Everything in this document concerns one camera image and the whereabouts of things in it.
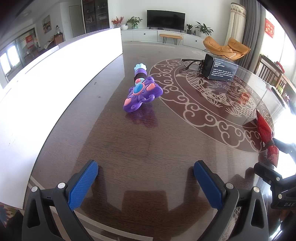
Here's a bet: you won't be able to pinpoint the green plants beside tv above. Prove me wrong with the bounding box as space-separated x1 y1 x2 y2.
186 22 214 38

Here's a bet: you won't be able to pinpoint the red flower plant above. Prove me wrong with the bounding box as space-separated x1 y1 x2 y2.
111 16 124 28

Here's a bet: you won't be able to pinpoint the dark glass display cabinet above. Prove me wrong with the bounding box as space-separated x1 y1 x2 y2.
82 0 110 33

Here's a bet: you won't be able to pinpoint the black cardboard box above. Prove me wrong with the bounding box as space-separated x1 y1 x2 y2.
201 54 238 81

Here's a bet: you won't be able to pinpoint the orange lounge chair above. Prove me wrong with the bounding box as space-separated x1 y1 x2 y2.
203 36 250 61

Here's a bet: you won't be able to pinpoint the green potted plant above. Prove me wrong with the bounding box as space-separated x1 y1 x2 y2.
126 16 142 29

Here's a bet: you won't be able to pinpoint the red candy-shaped pouch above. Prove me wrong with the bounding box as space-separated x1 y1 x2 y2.
256 110 280 167

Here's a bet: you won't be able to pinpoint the purple butterfly toy wand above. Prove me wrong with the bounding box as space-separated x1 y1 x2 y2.
123 63 163 113

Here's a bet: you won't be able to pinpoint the dark wooden chair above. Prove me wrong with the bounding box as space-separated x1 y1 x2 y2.
254 54 295 101

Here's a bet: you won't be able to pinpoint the white tv cabinet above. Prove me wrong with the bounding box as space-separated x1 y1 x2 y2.
121 29 205 50

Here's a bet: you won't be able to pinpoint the black flat television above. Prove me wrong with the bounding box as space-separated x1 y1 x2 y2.
147 10 186 31

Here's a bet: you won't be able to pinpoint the black eyeglasses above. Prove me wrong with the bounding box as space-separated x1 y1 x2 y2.
181 59 204 71

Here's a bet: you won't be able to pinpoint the wooden bench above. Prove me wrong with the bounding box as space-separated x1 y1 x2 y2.
159 34 183 45

